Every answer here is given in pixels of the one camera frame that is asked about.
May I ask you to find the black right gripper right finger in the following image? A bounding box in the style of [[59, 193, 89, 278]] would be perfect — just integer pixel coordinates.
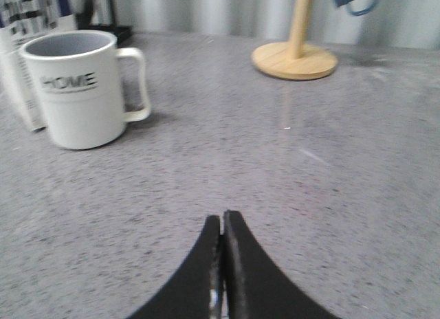
[[223, 210, 337, 318]]

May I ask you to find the cream HOME mug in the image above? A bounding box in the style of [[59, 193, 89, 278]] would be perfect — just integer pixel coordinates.
[[22, 30, 152, 150]]

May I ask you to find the wooden mug tree stand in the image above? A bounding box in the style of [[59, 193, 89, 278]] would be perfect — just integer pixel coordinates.
[[252, 0, 338, 80]]

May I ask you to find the black wire mug rack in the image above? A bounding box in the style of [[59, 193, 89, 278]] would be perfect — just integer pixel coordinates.
[[74, 0, 132, 44]]

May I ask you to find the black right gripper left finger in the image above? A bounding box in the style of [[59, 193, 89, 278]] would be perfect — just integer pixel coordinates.
[[129, 215, 221, 318]]

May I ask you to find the blue white milk carton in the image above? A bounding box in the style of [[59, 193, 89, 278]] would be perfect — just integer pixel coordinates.
[[1, 0, 76, 131]]

